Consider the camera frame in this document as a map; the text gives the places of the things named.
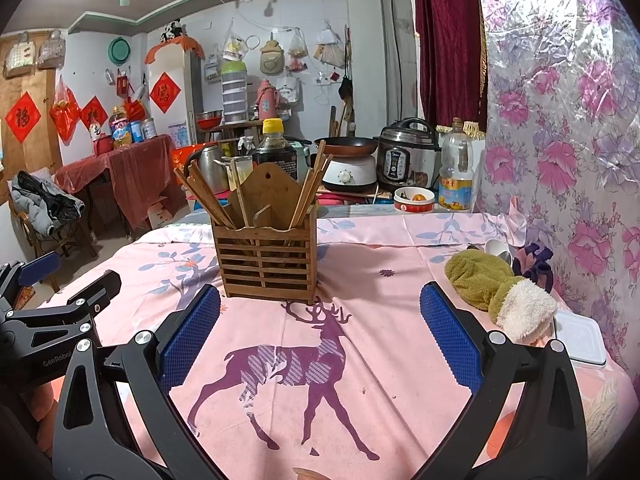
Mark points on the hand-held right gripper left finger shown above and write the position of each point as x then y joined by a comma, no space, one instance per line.
190,330

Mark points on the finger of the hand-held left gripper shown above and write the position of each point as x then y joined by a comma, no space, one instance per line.
97,292
40,267

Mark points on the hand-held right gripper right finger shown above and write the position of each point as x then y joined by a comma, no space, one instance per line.
450,330

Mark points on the wooden slatted utensil holder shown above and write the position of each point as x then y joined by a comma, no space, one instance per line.
265,260

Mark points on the group of wooden chopsticks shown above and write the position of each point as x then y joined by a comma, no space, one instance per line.
205,195

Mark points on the green and white plush cloth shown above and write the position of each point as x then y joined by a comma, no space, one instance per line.
477,280

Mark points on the cardboard box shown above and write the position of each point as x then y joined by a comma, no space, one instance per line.
161,215

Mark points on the wooden door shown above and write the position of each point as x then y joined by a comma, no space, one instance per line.
30,160

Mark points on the dark purple cloth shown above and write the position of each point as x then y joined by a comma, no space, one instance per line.
535,260

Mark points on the pink deer print bedsheet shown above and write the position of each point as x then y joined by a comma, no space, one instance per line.
360,410

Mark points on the table with red cloth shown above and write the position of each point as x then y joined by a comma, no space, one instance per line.
140,170

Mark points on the white plastic box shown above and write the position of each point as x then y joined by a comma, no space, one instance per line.
580,337

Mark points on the red and white bowl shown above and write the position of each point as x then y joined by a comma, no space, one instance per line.
414,201

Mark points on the red pot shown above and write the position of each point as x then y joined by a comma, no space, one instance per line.
103,146

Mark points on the clear cooking oil bottle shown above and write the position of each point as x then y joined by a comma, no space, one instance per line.
456,180

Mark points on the red diamond paper decoration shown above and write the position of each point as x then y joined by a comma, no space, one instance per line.
165,92
94,115
23,116

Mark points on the red plastic bag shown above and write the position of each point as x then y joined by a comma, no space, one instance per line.
65,110

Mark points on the steel kettle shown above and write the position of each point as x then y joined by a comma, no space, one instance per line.
206,170

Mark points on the orange box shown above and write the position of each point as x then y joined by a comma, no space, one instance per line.
182,155

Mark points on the clear plastic container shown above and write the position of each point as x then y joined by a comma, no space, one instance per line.
242,170

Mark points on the cream knitted cloth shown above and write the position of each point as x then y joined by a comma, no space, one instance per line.
605,405

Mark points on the steel pressure cooker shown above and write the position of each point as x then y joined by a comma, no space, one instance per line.
405,155

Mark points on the dark sauce bottle yellow cap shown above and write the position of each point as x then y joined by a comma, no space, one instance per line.
274,145

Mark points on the steel basin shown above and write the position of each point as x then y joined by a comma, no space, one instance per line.
209,119

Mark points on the red frying pan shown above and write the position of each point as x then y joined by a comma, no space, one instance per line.
350,146

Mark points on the mint green rice cooker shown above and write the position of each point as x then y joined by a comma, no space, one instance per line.
304,152

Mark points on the beige hanging handbag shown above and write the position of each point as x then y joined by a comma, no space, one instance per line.
20,57

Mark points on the clear hanging handbag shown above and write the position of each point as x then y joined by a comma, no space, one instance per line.
50,51

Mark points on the white refrigerator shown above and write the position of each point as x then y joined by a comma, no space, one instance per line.
192,95

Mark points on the green round plate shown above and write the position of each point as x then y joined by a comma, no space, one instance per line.
122,51

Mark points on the stacked food carrier green lid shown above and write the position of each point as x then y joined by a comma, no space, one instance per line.
234,92

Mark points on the pink thermos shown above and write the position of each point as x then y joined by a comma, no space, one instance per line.
267,100

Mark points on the white tote bag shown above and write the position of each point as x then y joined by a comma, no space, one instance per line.
288,91

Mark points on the panda plush toy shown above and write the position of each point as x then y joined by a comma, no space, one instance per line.
171,31

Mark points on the clear bag yellow contents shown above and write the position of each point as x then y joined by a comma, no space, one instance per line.
235,45

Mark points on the beige owl-shaped bag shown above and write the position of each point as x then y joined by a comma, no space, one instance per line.
272,57

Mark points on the dark red curtain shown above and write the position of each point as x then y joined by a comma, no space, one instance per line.
447,40

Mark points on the clear bag red contents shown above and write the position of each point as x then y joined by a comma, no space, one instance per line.
296,52

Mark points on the clear bag beige contents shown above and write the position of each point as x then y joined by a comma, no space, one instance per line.
330,50

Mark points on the floral plastic wall sheet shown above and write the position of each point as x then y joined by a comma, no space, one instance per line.
565,135

